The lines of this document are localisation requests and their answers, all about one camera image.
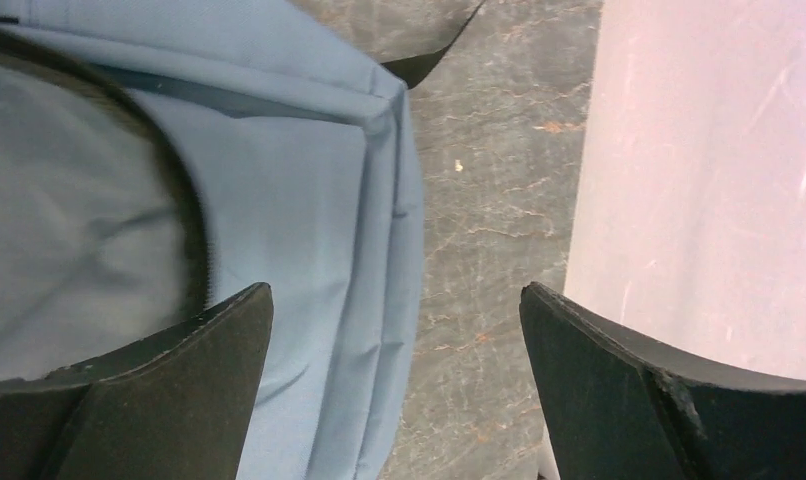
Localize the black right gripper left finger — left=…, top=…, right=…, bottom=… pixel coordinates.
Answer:
left=0, top=283, right=273, bottom=480

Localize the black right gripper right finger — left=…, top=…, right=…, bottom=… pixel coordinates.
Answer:
left=519, top=283, right=806, bottom=480

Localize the blue student backpack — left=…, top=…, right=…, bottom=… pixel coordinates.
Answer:
left=0, top=1, right=445, bottom=479

